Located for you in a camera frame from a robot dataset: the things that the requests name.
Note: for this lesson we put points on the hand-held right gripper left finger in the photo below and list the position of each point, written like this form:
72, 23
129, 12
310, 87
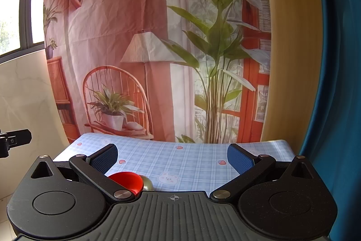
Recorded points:
105, 157

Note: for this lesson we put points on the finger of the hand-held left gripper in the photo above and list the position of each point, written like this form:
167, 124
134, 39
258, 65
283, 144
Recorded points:
19, 138

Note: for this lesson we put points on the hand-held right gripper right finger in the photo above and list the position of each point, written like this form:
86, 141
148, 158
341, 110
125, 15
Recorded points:
240, 157

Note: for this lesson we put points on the red bowl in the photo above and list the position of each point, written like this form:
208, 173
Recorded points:
127, 181

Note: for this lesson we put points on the light green plate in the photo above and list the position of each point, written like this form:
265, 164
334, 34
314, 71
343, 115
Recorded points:
147, 184

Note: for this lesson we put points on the blue plaid tablecloth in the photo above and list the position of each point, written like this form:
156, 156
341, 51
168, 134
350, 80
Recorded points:
191, 156

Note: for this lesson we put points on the blue curtain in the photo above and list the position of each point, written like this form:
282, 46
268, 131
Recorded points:
335, 88

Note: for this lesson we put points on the printed backdrop cloth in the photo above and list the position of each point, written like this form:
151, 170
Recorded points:
141, 18

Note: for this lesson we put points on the window frame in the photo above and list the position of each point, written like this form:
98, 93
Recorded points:
26, 3

